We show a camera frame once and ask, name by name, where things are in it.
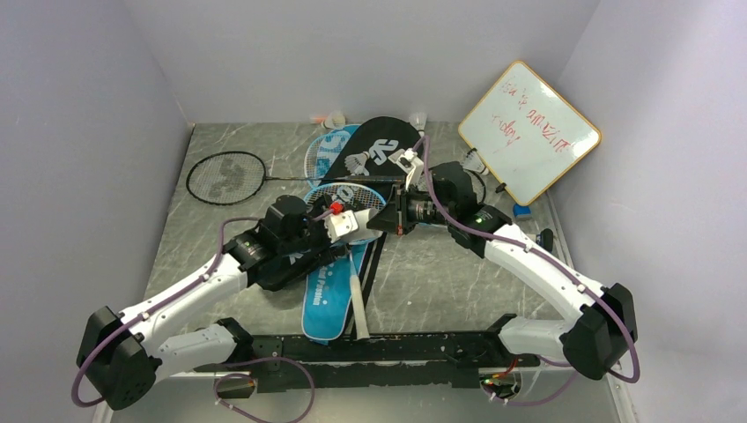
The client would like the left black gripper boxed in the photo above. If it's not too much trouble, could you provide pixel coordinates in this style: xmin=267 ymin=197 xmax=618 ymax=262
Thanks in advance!
xmin=279 ymin=195 xmax=351 ymax=265

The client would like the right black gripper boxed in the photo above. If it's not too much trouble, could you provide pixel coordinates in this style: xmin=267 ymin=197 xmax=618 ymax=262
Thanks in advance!
xmin=367 ymin=181 xmax=455 ymax=235

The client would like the shuttlecock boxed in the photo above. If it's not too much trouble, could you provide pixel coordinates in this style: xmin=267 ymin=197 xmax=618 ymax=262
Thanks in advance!
xmin=322 ymin=111 xmax=346 ymax=130
xmin=462 ymin=148 xmax=490 ymax=175
xmin=344 ymin=152 xmax=370 ymax=175
xmin=408 ymin=112 xmax=427 ymax=137

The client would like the white shuttlecock tube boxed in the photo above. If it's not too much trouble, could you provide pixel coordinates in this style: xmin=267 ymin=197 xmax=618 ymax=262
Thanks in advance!
xmin=346 ymin=208 xmax=383 ymax=244

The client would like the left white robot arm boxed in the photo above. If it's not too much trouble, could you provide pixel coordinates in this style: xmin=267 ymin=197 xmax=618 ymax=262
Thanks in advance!
xmin=70 ymin=196 xmax=346 ymax=410

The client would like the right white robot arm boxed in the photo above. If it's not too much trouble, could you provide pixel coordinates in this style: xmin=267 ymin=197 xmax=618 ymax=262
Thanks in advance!
xmin=367 ymin=162 xmax=638 ymax=380

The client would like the black racket right head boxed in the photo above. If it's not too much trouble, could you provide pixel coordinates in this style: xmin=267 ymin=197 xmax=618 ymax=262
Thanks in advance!
xmin=431 ymin=161 xmax=486 ymax=205

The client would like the black racket head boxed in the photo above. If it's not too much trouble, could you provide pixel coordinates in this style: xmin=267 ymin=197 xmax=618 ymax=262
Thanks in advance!
xmin=186 ymin=151 xmax=405 ymax=206
xmin=431 ymin=161 xmax=486 ymax=205

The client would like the black racket cover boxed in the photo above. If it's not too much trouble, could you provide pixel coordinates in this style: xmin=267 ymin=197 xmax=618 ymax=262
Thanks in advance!
xmin=252 ymin=115 xmax=425 ymax=293

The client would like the black racket left head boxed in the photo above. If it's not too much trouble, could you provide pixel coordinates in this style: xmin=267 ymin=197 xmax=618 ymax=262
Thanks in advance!
xmin=186 ymin=151 xmax=405 ymax=206

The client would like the blue racket cover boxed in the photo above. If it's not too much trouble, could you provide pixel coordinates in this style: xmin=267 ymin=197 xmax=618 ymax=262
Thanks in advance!
xmin=300 ymin=123 xmax=370 ymax=342

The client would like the blue whiteboard eraser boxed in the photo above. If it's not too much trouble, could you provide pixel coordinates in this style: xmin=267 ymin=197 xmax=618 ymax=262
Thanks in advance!
xmin=512 ymin=204 xmax=532 ymax=221

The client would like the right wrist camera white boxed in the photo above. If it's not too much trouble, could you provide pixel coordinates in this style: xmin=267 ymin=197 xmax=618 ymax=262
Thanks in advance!
xmin=388 ymin=148 xmax=425 ymax=191

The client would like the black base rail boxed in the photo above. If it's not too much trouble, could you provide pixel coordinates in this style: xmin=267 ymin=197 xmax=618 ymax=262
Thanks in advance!
xmin=197 ymin=330 xmax=539 ymax=393

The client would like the whiteboard with orange frame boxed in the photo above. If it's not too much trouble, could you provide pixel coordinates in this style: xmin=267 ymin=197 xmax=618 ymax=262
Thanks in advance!
xmin=458 ymin=60 xmax=603 ymax=206

